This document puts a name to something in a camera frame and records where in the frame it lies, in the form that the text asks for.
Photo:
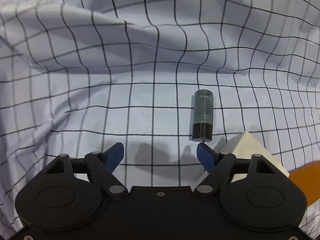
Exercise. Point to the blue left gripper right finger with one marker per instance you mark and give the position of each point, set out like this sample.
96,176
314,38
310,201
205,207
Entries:
208,158

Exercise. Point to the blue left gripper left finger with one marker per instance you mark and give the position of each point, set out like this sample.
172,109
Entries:
113,156

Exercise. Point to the dark grey bottle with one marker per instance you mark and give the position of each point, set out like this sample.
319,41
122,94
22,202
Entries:
203,115

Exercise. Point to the white phone box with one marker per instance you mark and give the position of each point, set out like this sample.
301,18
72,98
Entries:
243,146

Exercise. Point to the checkered lavender sheet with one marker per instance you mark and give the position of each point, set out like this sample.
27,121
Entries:
80,75

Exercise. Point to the brown leather wallet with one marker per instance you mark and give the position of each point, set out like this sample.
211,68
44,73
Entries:
307,178

